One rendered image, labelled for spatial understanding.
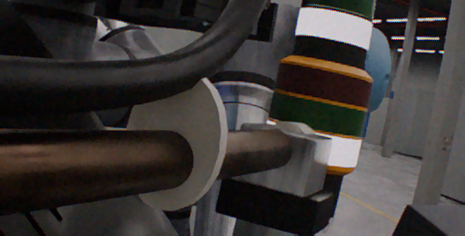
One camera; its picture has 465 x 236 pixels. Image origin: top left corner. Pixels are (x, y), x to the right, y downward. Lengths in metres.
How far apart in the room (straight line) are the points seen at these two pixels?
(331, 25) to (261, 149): 0.09
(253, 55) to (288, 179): 0.51
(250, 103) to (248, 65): 0.04
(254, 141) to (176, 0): 0.13
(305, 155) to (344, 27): 0.07
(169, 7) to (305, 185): 0.13
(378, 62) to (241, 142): 0.62
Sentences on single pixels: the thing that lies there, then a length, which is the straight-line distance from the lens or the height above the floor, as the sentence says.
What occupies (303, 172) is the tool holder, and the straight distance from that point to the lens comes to 0.22.
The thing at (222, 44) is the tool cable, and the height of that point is 1.40.
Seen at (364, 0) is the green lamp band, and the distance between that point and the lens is 0.27.
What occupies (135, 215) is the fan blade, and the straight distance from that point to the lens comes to 0.23.
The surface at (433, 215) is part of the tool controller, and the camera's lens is 0.97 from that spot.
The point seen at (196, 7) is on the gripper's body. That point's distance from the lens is 0.31.
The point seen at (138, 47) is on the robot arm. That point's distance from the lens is 0.57.
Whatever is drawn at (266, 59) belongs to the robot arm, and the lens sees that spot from 0.73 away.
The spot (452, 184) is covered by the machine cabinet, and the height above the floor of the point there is 0.29.
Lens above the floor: 1.39
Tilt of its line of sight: 3 degrees down
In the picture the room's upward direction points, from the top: 11 degrees clockwise
